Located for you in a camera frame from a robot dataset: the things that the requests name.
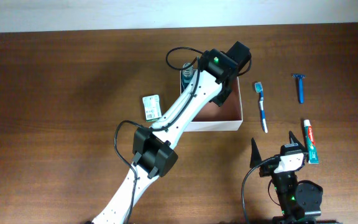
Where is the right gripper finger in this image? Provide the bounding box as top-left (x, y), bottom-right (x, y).
top-left (288, 131), bottom-right (306, 152)
top-left (250, 138), bottom-right (262, 169)

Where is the teal mouthwash bottle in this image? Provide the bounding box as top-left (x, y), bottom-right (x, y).
top-left (180, 63), bottom-right (194, 93)

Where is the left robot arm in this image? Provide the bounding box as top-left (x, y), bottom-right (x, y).
top-left (92, 42), bottom-right (252, 224)

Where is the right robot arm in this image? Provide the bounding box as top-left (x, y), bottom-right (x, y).
top-left (249, 132), bottom-right (323, 223)

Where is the white open cardboard box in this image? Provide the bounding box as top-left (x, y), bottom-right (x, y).
top-left (174, 71), bottom-right (243, 132)

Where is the Colgate toothpaste tube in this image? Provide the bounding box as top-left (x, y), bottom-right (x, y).
top-left (303, 119), bottom-right (319, 164)

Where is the blue white toothbrush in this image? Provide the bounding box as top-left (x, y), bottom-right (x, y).
top-left (254, 82), bottom-right (268, 133)

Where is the blue disposable razor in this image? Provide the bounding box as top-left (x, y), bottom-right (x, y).
top-left (292, 73), bottom-right (305, 104)

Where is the green white soap box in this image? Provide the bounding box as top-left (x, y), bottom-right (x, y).
top-left (142, 95), bottom-right (162, 122)

